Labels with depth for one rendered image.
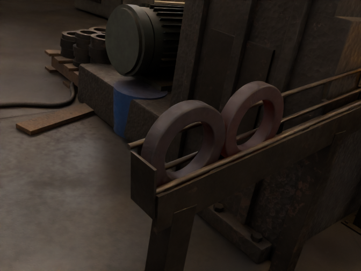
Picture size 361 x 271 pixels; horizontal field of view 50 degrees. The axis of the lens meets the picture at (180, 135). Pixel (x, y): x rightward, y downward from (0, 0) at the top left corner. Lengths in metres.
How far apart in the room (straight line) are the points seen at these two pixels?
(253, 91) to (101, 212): 0.97
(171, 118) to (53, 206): 1.03
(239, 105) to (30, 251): 0.93
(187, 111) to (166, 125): 0.04
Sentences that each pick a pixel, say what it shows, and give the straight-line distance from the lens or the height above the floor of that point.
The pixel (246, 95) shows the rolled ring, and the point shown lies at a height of 0.73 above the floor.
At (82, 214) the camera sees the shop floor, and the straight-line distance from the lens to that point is 1.58.
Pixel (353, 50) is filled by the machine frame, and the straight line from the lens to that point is 1.26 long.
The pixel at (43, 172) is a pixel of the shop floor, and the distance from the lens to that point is 1.83.
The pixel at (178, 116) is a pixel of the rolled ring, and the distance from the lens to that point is 0.66.
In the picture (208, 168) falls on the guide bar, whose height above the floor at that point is 0.60.
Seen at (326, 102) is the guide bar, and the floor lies 0.65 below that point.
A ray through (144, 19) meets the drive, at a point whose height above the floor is 0.63.
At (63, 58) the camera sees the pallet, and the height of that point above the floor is 0.14.
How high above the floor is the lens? 0.97
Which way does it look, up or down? 25 degrees down
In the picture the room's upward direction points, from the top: 10 degrees clockwise
